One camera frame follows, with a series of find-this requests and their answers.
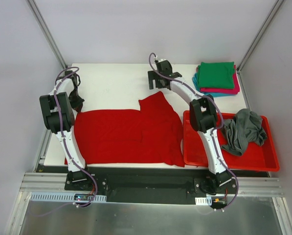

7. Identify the grey crumpled t-shirt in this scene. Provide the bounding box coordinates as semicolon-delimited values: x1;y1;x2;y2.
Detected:
221;109;268;157

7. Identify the right white cable duct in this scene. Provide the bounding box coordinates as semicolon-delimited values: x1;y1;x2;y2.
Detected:
195;196;212;206

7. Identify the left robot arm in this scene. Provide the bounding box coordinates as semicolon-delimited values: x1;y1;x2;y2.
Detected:
39;70;93;190

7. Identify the red plastic tray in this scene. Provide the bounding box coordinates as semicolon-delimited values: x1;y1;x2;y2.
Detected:
183;111;280;172

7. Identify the magenta folded t-shirt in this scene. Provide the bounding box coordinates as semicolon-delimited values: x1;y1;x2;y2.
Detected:
193;65;240;96

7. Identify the left aluminium frame post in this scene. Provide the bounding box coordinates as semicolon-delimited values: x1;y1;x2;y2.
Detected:
26;0;67;69

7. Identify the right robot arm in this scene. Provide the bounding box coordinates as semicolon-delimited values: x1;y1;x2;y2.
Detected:
148;53;232;195

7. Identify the red t-shirt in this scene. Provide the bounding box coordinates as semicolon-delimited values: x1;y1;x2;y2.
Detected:
74;92;185;167

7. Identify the right aluminium frame post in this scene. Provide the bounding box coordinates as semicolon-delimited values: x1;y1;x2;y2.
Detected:
237;0;285;71

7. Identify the white cable duct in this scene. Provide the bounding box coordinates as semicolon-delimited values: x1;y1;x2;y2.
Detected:
30;192;107;203
195;196;212;206

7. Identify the green folded t-shirt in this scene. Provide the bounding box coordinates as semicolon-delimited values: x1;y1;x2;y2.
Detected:
198;62;235;90

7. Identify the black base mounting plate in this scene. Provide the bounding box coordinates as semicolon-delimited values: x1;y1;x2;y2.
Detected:
65;167;236;205

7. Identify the teal folded t-shirt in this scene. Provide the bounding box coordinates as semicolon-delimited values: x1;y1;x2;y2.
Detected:
192;72;234;97

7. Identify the aluminium frame post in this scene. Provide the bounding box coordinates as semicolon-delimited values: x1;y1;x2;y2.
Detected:
26;0;67;69
237;0;285;71

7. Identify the left white cable duct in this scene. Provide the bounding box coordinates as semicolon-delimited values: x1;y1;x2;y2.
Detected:
30;192;107;203

